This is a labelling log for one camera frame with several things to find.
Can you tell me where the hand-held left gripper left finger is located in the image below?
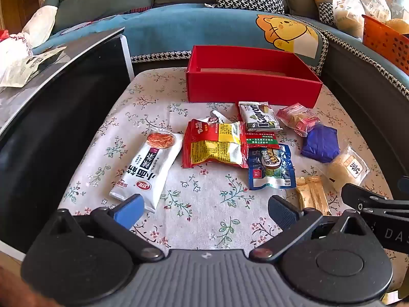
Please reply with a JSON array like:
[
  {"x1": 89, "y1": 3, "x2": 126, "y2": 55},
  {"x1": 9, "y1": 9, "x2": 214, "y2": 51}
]
[{"x1": 41, "y1": 193, "x2": 165, "y2": 261}]

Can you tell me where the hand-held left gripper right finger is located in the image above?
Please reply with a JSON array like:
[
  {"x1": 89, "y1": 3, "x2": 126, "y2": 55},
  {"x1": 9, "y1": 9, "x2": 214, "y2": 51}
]
[{"x1": 249, "y1": 194, "x2": 373, "y2": 263}]

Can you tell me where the clear cake packet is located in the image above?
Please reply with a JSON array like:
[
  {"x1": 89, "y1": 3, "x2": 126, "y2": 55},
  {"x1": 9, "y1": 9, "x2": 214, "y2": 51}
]
[{"x1": 324, "y1": 145, "x2": 370, "y2": 192}]

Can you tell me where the long white snack packet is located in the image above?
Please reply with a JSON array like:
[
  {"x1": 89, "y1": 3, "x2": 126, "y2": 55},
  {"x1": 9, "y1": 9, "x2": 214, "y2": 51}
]
[{"x1": 109, "y1": 128, "x2": 184, "y2": 213}]

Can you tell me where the red and yellow snack packet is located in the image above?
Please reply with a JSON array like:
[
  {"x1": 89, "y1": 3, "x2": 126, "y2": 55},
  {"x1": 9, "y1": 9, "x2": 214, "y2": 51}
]
[{"x1": 181, "y1": 119, "x2": 250, "y2": 169}]

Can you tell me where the red cardboard box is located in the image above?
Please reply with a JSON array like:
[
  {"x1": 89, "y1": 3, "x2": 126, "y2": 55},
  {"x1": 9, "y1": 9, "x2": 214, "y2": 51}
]
[{"x1": 186, "y1": 45, "x2": 323, "y2": 108}]

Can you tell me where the golden biscuit packet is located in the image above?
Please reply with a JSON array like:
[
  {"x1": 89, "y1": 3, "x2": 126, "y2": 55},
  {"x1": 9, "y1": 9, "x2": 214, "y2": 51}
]
[{"x1": 296, "y1": 177, "x2": 330, "y2": 215}]

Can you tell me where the blue snack packet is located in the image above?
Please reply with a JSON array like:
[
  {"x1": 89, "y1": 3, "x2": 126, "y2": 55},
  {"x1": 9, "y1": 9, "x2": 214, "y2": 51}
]
[{"x1": 247, "y1": 144, "x2": 296, "y2": 191}]

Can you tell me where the purple snack packet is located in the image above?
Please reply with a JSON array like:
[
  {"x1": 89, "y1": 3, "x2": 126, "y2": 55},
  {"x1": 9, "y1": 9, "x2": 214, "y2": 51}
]
[{"x1": 300, "y1": 125, "x2": 341, "y2": 163}]

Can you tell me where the green and red snack packet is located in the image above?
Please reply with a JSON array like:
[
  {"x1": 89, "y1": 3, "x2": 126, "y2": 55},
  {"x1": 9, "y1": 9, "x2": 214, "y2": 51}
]
[{"x1": 246, "y1": 130, "x2": 280, "y2": 149}]

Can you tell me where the floral tablecloth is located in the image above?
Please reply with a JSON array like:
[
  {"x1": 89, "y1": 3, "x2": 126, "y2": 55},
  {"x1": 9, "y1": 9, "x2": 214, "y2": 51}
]
[{"x1": 59, "y1": 67, "x2": 397, "y2": 263}]

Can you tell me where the pink clear snack packet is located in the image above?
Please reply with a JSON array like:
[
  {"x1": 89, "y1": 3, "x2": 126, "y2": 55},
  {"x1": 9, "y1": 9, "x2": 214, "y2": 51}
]
[{"x1": 276, "y1": 103, "x2": 321, "y2": 137}]

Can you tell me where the green and white wafer packet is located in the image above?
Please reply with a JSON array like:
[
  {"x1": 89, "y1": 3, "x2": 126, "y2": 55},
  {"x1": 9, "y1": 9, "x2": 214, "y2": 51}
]
[{"x1": 238, "y1": 101, "x2": 283, "y2": 131}]

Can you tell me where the black glossy side table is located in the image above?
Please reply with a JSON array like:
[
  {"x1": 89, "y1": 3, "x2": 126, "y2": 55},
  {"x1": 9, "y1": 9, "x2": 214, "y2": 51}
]
[{"x1": 0, "y1": 27, "x2": 135, "y2": 253}]

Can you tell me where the orange plastic basket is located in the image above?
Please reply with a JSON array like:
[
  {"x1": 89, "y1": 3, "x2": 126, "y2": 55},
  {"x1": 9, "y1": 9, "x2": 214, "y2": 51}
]
[{"x1": 362, "y1": 14, "x2": 409, "y2": 66}]

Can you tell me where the blue houndstooth edged sofa cover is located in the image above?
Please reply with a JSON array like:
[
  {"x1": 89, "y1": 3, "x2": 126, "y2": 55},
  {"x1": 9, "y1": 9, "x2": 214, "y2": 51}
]
[{"x1": 307, "y1": 16, "x2": 409, "y2": 75}]

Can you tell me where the flat white paper packet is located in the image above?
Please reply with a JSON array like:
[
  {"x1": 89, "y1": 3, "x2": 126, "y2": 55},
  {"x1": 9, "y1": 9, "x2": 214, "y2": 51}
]
[{"x1": 0, "y1": 46, "x2": 66, "y2": 87}]

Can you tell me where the clear bread bag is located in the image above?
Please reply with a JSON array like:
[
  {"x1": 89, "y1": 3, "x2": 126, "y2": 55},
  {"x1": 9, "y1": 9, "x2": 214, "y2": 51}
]
[{"x1": 332, "y1": 0, "x2": 366, "y2": 40}]

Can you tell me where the white printed plastic bag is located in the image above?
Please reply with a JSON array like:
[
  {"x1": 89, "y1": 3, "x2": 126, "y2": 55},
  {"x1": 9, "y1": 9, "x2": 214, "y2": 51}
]
[{"x1": 358, "y1": 0, "x2": 392, "y2": 23}]

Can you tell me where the blue lion print sofa cover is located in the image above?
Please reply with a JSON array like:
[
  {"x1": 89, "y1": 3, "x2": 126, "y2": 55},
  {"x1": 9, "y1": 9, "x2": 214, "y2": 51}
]
[{"x1": 33, "y1": 3, "x2": 330, "y2": 68}]

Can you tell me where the white and red plastic bag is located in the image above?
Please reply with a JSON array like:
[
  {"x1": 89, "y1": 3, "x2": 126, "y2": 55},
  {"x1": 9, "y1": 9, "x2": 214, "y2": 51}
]
[{"x1": 0, "y1": 30, "x2": 33, "y2": 80}]

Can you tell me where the white cloth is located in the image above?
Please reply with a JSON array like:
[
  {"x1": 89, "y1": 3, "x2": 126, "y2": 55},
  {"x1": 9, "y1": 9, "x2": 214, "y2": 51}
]
[{"x1": 22, "y1": 6, "x2": 58, "y2": 48}]

